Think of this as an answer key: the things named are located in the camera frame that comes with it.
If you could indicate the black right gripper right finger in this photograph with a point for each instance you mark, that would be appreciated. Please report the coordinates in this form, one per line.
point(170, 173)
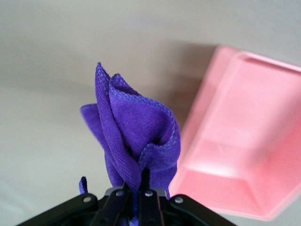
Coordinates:
point(150, 207)

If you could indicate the purple cloth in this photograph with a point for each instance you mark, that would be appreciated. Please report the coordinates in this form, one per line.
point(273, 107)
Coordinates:
point(141, 122)

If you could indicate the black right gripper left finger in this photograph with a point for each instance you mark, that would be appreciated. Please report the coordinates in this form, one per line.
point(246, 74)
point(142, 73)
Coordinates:
point(110, 207)

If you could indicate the pink plastic bin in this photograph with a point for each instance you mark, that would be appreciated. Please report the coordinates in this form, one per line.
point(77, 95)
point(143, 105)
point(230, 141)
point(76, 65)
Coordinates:
point(247, 117)

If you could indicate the brown table cover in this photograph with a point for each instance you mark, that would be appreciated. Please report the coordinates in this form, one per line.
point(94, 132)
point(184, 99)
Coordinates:
point(47, 70)

